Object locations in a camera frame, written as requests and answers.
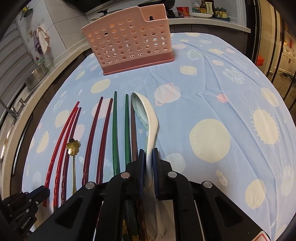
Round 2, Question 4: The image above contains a bright red chopstick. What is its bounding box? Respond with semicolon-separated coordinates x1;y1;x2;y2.
45;101;80;205
53;107;79;211

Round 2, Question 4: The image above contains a chrome sink faucet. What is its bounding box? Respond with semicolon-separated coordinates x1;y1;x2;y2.
0;98;26;120

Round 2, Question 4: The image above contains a brown chopstick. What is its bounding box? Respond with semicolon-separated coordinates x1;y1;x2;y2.
130;103;138;161

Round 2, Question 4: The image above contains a gold flower-head spoon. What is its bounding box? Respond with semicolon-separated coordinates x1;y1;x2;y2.
66;138;81;194

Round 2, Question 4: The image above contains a dark soy sauce bottle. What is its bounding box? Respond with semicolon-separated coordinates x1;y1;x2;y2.
199;0;207;14

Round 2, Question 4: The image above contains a white plate on counter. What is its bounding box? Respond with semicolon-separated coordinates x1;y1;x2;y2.
189;12;213;18

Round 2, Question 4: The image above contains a dark maroon chopstick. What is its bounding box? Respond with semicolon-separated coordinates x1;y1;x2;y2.
61;107;81;204

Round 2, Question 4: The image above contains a hanging white towel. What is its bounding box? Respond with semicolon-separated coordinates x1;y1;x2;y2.
37;26;50;55

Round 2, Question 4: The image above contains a red instant noodle cup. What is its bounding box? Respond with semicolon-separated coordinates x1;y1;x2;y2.
176;6;190;16

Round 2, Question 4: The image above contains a green chopstick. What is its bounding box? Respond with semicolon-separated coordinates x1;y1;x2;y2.
125;94;132;166
112;91;120;176

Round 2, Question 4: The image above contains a steel bowl on counter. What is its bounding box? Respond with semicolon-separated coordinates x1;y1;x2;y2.
25;63;48;89

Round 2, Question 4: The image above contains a pink perforated utensil holder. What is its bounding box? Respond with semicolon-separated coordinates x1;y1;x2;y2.
82;4;175;75

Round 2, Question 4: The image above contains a white ceramic soup spoon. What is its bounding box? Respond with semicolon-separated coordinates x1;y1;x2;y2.
132;92;158;187

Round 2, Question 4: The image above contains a blue planet-print tablecloth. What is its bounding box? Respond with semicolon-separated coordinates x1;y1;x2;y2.
22;33;295;240

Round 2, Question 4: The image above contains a hanging purple cloth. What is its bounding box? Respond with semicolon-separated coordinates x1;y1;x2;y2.
33;31;44;56

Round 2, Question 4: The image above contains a dark red wavy chopstick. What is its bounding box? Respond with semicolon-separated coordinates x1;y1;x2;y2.
82;96;103;186
96;98;113;184

